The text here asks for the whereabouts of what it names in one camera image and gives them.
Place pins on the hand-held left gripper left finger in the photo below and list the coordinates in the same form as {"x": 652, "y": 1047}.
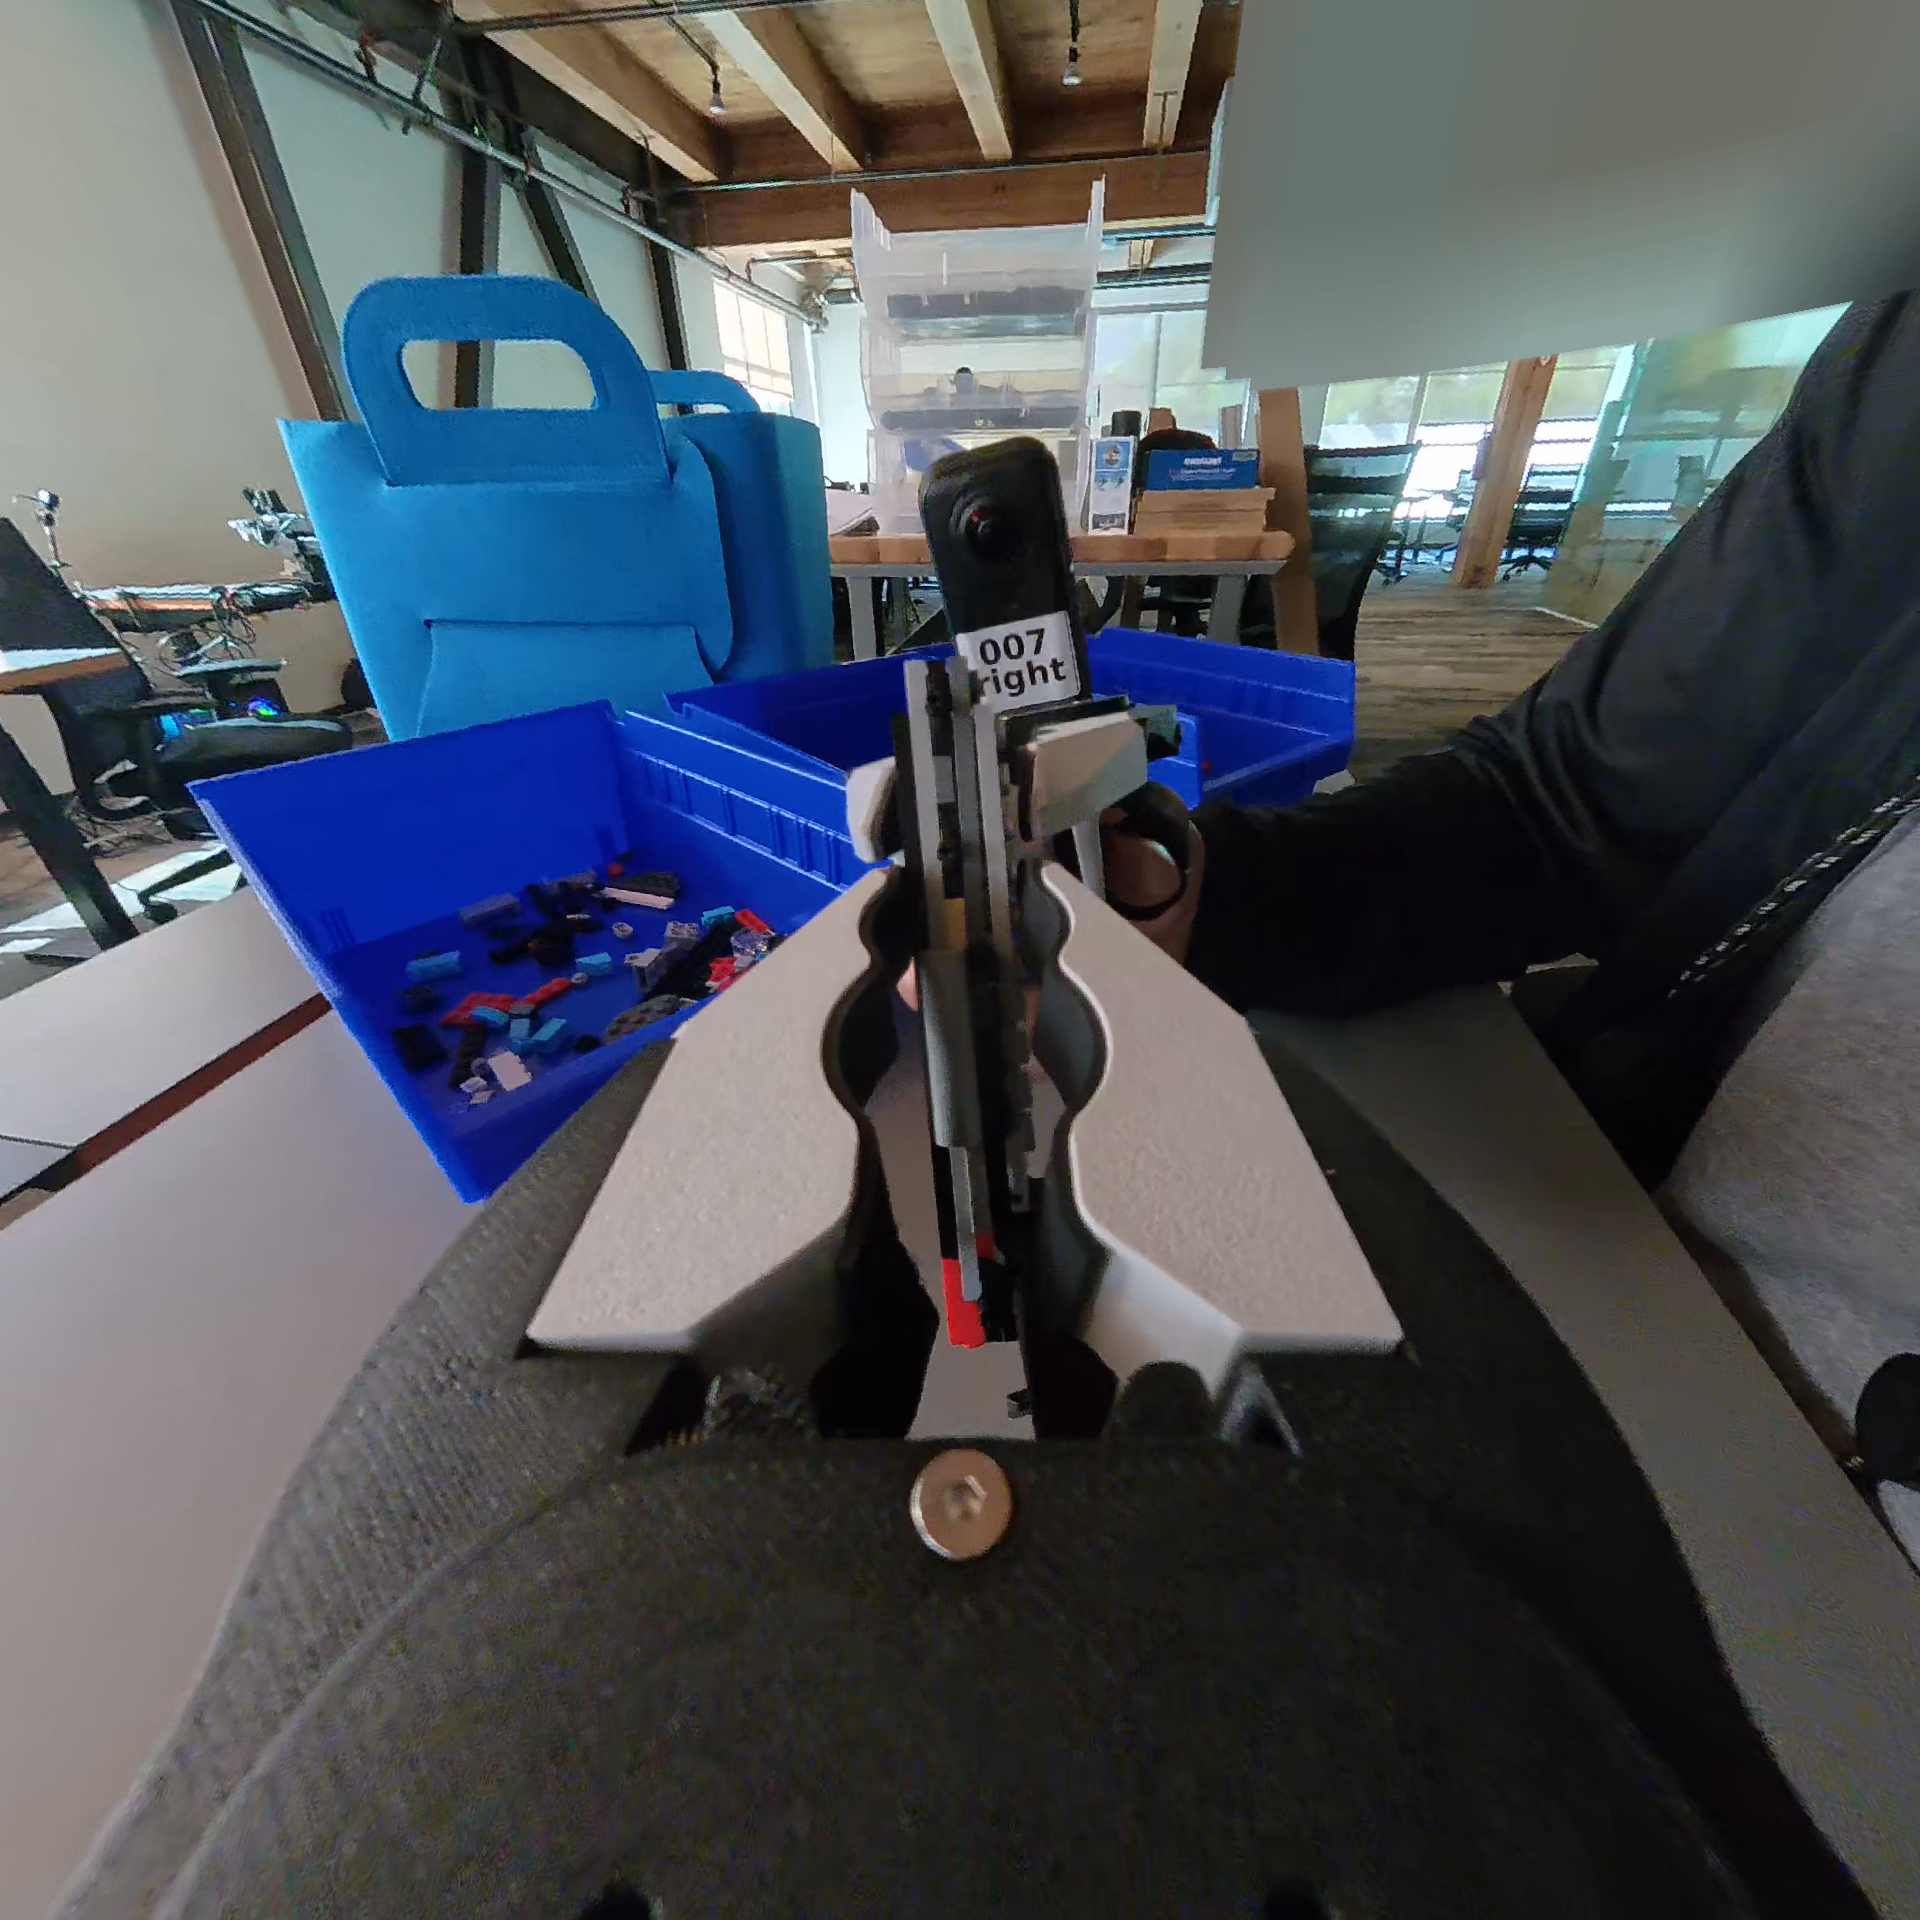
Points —
{"x": 721, "y": 1185}

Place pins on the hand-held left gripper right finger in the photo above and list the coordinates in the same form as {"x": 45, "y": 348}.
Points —
{"x": 1217, "y": 1201}

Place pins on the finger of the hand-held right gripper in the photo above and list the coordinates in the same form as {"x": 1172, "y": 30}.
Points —
{"x": 871, "y": 809}
{"x": 1078, "y": 767}

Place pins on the toy brick assembly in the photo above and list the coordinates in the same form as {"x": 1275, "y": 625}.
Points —
{"x": 966, "y": 1050}

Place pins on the person's right forearm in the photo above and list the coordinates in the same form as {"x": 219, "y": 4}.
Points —
{"x": 1574, "y": 750}

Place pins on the person's right hand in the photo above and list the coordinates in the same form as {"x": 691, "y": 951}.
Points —
{"x": 1153, "y": 872}

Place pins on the wooden workbench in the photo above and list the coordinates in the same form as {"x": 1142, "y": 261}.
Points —
{"x": 900, "y": 549}

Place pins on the small printed card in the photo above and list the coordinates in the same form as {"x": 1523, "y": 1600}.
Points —
{"x": 1111, "y": 484}

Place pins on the blue plastic bin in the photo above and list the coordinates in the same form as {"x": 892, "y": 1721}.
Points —
{"x": 1257, "y": 720}
{"x": 373, "y": 841}

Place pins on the blue felt bag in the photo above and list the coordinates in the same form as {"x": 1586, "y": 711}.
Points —
{"x": 527, "y": 568}
{"x": 777, "y": 527}

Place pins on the dark blue carton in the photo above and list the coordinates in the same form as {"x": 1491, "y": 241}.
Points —
{"x": 1200, "y": 467}

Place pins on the pile of loose toy bricks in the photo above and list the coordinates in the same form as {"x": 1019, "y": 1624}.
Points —
{"x": 554, "y": 976}

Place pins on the clear plastic drawer organizer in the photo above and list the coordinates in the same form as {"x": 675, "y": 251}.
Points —
{"x": 977, "y": 270}

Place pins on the black office chair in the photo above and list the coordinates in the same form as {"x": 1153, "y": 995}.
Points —
{"x": 1349, "y": 527}
{"x": 225, "y": 737}

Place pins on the grey sweatshirt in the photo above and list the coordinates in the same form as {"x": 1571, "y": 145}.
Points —
{"x": 1799, "y": 1170}

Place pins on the wooden post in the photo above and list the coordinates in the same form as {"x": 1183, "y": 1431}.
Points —
{"x": 1497, "y": 467}

